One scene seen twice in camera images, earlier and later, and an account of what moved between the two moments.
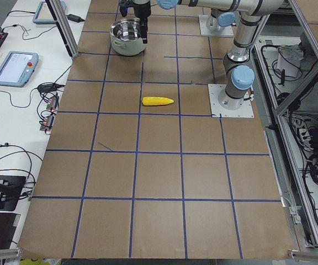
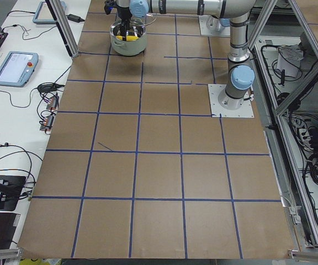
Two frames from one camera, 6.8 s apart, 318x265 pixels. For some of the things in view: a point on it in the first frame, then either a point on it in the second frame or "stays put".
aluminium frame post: x=57 y=11 stays put
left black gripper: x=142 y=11 → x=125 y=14
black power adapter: x=75 y=19 stays put
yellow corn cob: x=156 y=101 → x=129 y=38
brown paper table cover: x=135 y=167 stays put
